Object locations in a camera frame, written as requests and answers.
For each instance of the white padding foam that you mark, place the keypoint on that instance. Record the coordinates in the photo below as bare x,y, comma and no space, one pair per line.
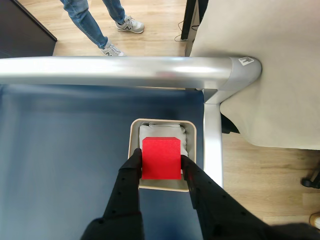
152,130

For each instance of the white sticker label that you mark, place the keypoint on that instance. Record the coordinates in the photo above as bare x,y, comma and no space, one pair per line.
246,61

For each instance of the red cube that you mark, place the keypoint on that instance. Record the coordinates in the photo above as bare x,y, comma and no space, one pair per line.
161,160

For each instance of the beige open box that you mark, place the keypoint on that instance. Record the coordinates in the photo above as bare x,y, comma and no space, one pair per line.
162,186

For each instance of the dark cabinet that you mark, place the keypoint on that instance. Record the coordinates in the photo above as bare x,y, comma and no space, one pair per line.
22,30

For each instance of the black upright post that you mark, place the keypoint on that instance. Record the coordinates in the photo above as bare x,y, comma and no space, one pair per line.
190,17

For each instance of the grey table mat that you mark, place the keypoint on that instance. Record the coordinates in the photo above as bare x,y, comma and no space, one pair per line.
62,150

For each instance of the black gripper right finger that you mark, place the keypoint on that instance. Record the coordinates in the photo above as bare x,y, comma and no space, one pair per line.
215,210

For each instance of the person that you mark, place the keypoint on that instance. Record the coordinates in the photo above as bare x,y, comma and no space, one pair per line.
87,22

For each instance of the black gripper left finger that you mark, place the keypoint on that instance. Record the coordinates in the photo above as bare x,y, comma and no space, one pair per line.
122,200

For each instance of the beige fabric panel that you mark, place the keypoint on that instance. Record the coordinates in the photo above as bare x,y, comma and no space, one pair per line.
275,87

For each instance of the black chair castor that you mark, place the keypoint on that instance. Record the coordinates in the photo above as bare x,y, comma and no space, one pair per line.
311,181

